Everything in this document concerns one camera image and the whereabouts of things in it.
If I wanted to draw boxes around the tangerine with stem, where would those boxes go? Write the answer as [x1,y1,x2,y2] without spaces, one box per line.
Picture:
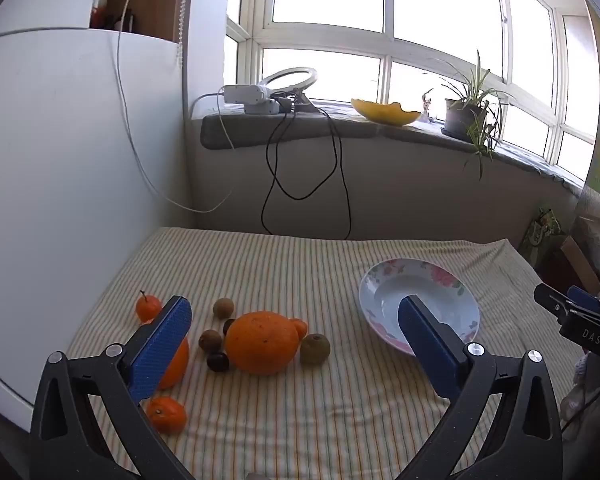
[136,290,163,323]

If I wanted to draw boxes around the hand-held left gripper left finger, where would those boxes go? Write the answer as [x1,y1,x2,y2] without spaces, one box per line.
[29,296,196,480]

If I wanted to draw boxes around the white cabinet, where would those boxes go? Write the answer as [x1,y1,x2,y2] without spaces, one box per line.
[0,27,198,418]

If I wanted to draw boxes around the white bead cord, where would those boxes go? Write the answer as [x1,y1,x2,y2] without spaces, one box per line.
[178,0,187,66]

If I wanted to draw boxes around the white cable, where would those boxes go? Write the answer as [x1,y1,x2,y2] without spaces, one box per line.
[115,0,237,213]

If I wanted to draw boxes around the floral white plate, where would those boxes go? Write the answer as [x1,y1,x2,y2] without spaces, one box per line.
[358,258,481,356]

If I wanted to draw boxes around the wooden shelf unit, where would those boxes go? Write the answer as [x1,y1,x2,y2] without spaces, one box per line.
[90,0,196,43]

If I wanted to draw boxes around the yellow wavy bowl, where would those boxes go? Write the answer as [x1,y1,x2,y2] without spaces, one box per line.
[351,98,422,127]

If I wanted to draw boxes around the white ring light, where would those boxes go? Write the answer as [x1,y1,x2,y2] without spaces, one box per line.
[260,66,321,98]

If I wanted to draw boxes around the cardboard box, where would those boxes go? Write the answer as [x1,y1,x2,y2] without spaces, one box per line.
[560,235,600,296]

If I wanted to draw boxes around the grey windowsill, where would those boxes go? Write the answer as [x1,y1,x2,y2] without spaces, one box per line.
[200,102,586,196]

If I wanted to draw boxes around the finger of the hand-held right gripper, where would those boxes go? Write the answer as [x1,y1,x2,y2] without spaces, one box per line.
[566,285,600,318]
[533,283,573,321]

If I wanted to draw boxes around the striped tablecloth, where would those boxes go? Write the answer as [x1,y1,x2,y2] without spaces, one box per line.
[62,226,588,480]

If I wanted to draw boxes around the white window frame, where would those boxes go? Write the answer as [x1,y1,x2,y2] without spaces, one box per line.
[225,0,600,171]

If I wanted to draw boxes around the smooth large orange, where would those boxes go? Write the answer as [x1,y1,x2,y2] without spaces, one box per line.
[145,317,190,390]

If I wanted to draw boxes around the green printed package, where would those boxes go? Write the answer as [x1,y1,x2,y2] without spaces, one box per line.
[525,207,566,266]

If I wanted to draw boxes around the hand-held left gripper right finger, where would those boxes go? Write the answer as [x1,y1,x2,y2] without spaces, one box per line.
[395,295,563,480]

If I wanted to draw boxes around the dimpled large orange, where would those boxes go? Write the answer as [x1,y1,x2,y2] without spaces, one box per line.
[224,311,301,376]

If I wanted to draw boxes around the small tangerine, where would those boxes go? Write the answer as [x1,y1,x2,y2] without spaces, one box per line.
[145,396,187,435]
[290,317,309,351]

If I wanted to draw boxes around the potted spider plant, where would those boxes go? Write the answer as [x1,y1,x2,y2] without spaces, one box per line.
[427,50,516,181]

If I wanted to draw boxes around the person's right forearm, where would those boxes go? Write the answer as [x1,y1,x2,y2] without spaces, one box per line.
[560,355,600,441]

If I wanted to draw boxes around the white power strip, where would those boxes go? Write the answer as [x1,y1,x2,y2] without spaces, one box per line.
[223,84,271,106]

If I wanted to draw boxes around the black cable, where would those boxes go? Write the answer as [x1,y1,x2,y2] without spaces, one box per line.
[261,110,352,241]

